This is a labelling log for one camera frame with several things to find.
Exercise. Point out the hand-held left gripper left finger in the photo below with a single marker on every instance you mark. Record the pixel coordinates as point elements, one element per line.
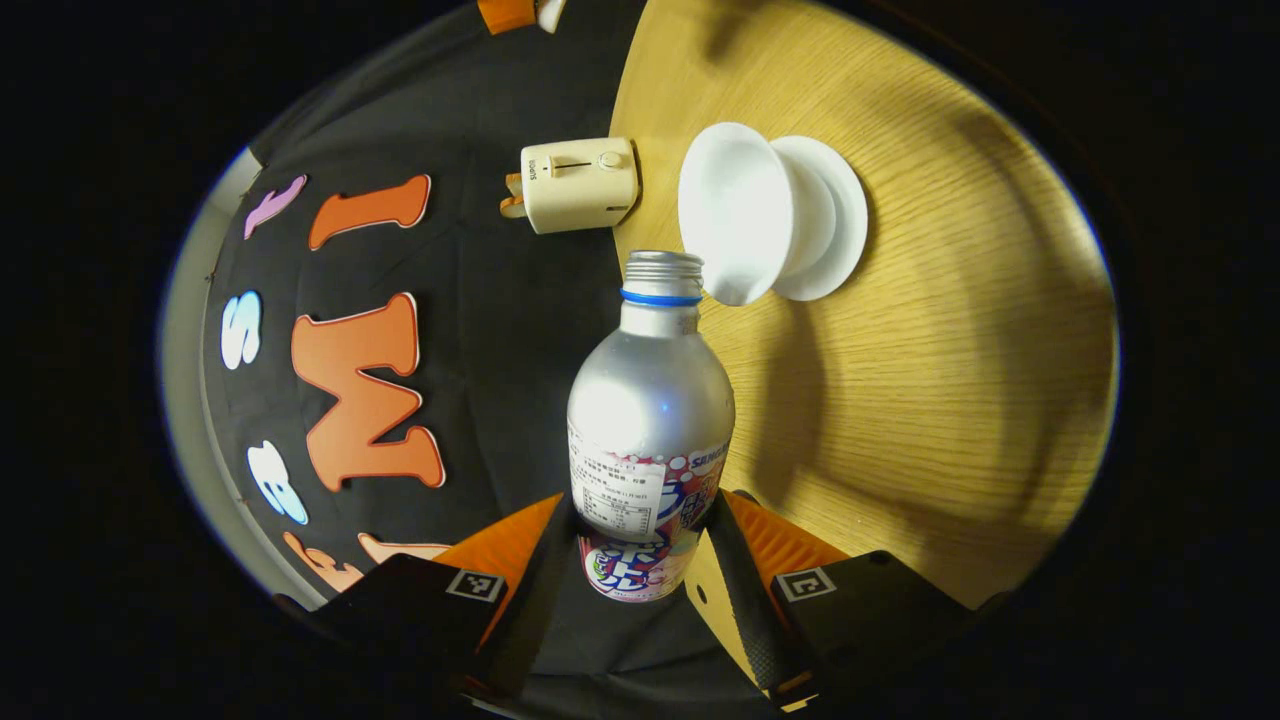
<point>520,630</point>

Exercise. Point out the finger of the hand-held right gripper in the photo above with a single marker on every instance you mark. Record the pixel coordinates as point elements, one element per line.
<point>505,14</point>

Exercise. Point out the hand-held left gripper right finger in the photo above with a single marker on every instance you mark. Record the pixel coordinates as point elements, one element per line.
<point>760,610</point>

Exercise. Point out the white teacup lid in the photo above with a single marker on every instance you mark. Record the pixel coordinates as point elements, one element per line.
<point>550,14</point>

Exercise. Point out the silver water bottle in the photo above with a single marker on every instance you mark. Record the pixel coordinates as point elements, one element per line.
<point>650,420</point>

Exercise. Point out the white teacup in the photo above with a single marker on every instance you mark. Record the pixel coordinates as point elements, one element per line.
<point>735,210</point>

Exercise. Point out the brown bread slice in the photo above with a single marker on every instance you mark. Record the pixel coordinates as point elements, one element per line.
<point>512,208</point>
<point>515,184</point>

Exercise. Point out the cream toaster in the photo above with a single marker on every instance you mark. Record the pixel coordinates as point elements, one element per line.
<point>580,190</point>

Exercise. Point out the white saucer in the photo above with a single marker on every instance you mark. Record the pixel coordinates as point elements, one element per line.
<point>848,220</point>

